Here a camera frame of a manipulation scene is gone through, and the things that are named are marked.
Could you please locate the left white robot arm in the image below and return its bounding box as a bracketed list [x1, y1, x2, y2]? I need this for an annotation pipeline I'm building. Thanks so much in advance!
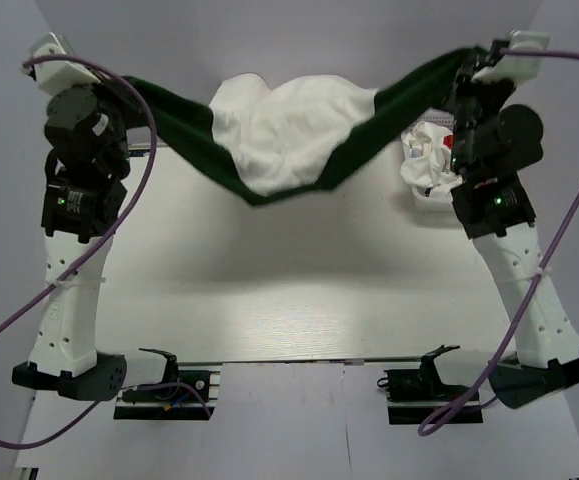
[12, 85, 130, 402]

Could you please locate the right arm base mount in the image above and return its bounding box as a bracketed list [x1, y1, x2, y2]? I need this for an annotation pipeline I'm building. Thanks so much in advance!
[377, 345, 491, 426]

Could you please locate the green and white t shirt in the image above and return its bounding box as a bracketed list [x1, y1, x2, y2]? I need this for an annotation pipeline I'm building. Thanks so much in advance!
[127, 47, 486, 207]

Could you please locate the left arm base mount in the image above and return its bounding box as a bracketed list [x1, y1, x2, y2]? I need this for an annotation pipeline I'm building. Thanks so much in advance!
[113, 349, 221, 421]

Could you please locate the white printed t shirt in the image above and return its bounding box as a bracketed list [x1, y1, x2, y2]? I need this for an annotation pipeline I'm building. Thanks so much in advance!
[400, 121, 462, 200]

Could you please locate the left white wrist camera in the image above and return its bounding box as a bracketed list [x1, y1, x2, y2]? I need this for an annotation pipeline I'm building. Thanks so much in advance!
[21, 32, 101, 97]

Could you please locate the blue table label sticker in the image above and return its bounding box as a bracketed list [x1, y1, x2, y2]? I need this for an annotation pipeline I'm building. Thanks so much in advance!
[128, 149, 156, 158]

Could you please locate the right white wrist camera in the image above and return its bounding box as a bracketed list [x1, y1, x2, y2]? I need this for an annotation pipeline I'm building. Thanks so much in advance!
[471, 30, 550, 85]

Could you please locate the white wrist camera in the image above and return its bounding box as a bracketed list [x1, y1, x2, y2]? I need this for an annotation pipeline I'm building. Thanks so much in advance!
[471, 30, 550, 85]
[21, 32, 101, 97]

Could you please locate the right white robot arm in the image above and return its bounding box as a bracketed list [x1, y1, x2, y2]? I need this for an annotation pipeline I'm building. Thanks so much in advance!
[447, 41, 579, 409]

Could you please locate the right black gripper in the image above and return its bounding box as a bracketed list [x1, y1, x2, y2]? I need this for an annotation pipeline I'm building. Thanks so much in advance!
[438, 52, 512, 175]

